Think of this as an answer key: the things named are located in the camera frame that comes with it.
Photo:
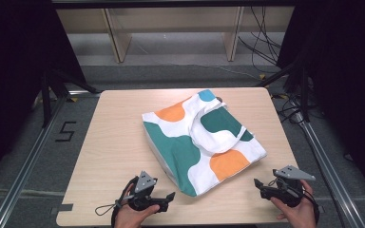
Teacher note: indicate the long aluminium floor rail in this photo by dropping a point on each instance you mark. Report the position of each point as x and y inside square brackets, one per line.
[326, 171]
[28, 161]

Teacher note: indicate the white tote bag colourful blobs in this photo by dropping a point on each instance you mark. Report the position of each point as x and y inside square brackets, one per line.
[177, 148]

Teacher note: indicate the black curtain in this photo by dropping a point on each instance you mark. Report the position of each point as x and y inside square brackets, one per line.
[9, 79]
[348, 79]

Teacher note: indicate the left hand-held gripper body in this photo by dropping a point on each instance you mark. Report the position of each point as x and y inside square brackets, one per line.
[144, 183]

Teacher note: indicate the black metal stand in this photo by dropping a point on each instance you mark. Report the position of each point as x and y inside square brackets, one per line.
[47, 95]
[303, 91]

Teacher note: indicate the person's right hand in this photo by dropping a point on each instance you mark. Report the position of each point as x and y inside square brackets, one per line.
[297, 213]

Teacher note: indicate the grey tape strip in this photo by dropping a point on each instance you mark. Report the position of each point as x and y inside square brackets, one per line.
[64, 208]

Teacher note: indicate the yellow tape piece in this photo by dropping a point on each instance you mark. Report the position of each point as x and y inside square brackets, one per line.
[73, 99]
[262, 76]
[278, 96]

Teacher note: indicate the person's left hand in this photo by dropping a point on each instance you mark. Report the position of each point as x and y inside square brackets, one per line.
[133, 218]

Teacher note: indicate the light wooden furniture frame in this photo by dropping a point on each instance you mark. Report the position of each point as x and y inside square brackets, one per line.
[120, 38]

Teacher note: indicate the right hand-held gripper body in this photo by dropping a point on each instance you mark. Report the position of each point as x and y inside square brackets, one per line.
[286, 191]

